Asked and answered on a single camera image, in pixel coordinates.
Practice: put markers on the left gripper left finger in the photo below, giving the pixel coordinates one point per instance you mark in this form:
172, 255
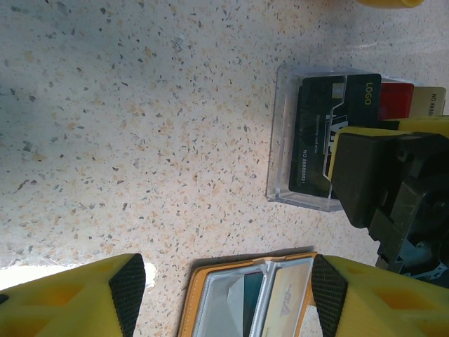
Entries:
70, 309

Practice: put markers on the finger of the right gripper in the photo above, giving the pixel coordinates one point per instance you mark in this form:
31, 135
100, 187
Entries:
421, 124

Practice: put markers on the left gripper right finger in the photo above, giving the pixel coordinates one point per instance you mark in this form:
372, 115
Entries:
386, 309

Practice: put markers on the clear acrylic card box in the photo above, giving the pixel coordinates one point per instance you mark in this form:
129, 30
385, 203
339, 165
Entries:
280, 140

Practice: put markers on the gold VIP card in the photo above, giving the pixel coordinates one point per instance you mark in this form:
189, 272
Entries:
284, 298

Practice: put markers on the tan leather card holder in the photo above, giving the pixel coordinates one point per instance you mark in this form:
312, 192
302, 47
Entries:
196, 298

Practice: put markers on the gold card stack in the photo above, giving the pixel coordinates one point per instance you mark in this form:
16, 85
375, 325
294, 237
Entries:
428, 102

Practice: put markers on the red card stack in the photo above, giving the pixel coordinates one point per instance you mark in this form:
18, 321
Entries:
396, 100

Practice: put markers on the black card stack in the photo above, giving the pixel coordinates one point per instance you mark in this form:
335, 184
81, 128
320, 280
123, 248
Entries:
315, 140

